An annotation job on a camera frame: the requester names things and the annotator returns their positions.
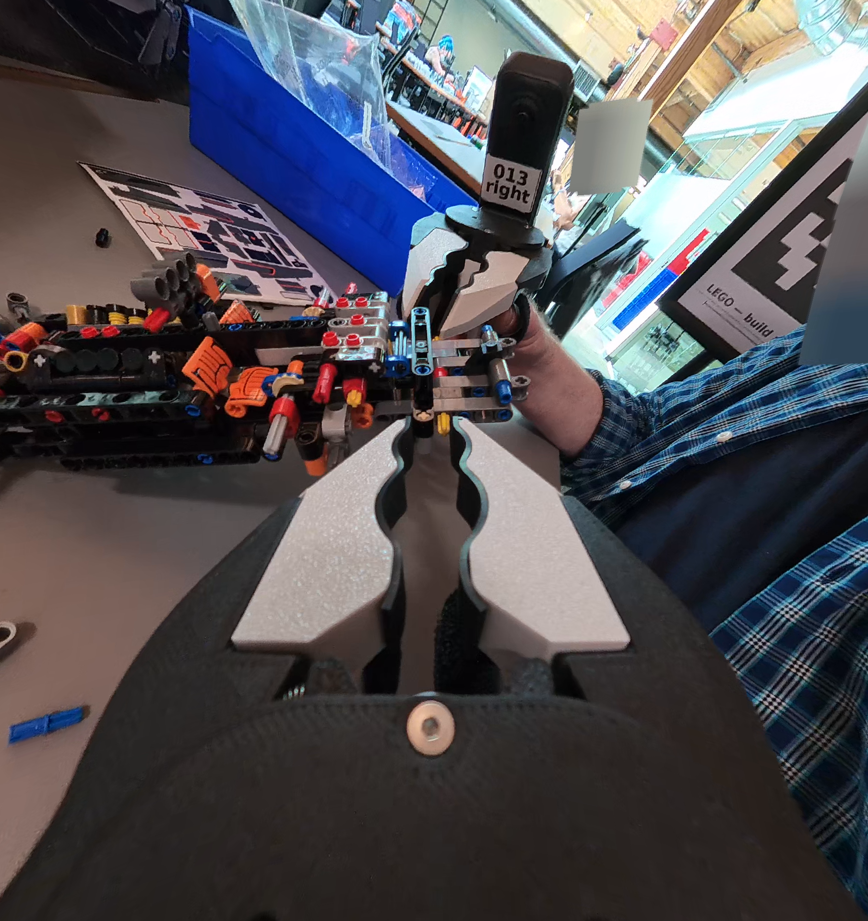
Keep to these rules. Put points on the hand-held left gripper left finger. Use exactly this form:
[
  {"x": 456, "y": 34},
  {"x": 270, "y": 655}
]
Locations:
[{"x": 318, "y": 554}]

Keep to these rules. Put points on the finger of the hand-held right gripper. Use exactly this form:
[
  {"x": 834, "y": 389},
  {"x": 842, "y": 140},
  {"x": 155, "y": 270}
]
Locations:
[
  {"x": 488, "y": 295},
  {"x": 430, "y": 266}
]

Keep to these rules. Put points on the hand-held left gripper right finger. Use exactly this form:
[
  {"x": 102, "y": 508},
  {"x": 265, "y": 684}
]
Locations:
[{"x": 542, "y": 561}]

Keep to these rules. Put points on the black and orange lego model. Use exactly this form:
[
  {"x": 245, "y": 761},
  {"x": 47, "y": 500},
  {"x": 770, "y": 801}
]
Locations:
[{"x": 117, "y": 360}]

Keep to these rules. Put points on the person's right forearm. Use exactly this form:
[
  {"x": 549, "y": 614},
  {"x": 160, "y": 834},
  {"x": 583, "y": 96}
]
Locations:
[{"x": 693, "y": 410}]

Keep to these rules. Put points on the lego sticker sheet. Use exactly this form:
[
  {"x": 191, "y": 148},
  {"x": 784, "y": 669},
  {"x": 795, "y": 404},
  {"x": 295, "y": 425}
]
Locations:
[{"x": 189, "y": 223}]

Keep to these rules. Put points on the blue lego pin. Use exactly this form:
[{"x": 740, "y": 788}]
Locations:
[{"x": 45, "y": 725}]

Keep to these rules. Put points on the small black lego piece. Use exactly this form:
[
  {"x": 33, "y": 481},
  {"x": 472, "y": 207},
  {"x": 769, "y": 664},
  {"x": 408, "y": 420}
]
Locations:
[{"x": 103, "y": 237}]

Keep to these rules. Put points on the small dark grey lego piece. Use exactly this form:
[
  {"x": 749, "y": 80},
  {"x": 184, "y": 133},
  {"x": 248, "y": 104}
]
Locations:
[{"x": 20, "y": 306}]

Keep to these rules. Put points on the person's right hand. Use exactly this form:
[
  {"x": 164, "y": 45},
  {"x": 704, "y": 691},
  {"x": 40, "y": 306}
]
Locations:
[{"x": 560, "y": 388}]

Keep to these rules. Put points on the background work table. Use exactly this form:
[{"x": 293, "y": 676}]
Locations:
[{"x": 434, "y": 133}]

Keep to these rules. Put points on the black office chair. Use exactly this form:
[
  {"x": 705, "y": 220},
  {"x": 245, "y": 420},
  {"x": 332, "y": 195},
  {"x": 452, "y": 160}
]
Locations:
[{"x": 592, "y": 266}]

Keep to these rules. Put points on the blue plastic bin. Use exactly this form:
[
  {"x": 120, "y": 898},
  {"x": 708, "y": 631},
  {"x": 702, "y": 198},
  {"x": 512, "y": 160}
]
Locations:
[{"x": 290, "y": 144}]

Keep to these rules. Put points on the clear plastic bag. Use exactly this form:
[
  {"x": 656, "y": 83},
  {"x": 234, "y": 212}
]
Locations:
[{"x": 318, "y": 65}]

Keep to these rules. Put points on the person's navy shirt torso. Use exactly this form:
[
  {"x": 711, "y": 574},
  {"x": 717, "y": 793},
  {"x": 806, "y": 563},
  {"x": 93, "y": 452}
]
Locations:
[{"x": 779, "y": 518}]

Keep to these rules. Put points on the black framed sign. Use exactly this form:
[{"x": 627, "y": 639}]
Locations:
[{"x": 779, "y": 273}]

